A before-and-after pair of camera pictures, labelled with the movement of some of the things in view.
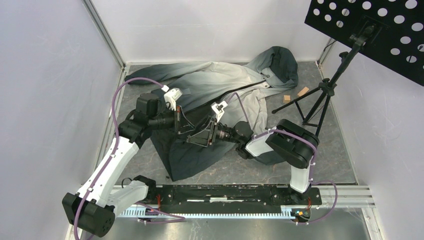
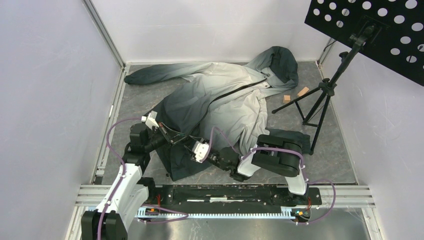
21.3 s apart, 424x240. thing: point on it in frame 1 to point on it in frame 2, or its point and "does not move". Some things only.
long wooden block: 303,91 does not move
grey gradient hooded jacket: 208,110 does not move
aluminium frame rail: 346,196 does not move
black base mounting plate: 230,198 does not move
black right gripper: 205,136 to 192,155
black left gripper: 182,124 to 172,136
